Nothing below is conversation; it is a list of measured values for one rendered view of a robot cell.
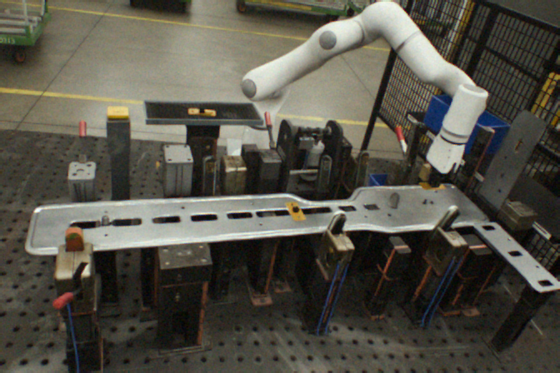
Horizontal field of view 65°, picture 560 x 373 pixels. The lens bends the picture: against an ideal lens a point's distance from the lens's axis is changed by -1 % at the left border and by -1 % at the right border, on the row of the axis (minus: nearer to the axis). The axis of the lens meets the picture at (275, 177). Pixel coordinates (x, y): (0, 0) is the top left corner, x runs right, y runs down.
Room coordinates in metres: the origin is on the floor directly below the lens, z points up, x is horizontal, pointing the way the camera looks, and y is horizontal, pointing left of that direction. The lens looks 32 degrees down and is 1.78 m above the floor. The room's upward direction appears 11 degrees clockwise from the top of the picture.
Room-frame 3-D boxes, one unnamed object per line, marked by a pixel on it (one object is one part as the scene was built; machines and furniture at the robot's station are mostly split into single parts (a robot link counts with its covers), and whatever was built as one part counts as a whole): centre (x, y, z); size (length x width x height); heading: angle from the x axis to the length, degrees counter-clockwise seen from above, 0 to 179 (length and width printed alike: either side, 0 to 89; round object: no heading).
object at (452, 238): (1.04, -0.53, 0.87); 0.12 x 0.09 x 0.35; 23
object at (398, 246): (1.01, -0.40, 0.84); 0.11 x 0.08 x 0.29; 23
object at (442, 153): (1.25, -0.51, 1.20); 0.10 x 0.07 x 0.11; 23
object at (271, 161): (1.23, 0.03, 0.89); 0.13 x 0.11 x 0.38; 23
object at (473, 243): (1.10, -0.65, 0.84); 0.11 x 0.10 x 0.28; 23
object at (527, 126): (1.34, -0.75, 1.17); 0.12 x 0.01 x 0.34; 23
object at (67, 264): (0.66, 0.39, 0.88); 0.15 x 0.11 x 0.36; 23
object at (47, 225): (1.05, -0.06, 1.00); 1.38 x 0.22 x 0.02; 113
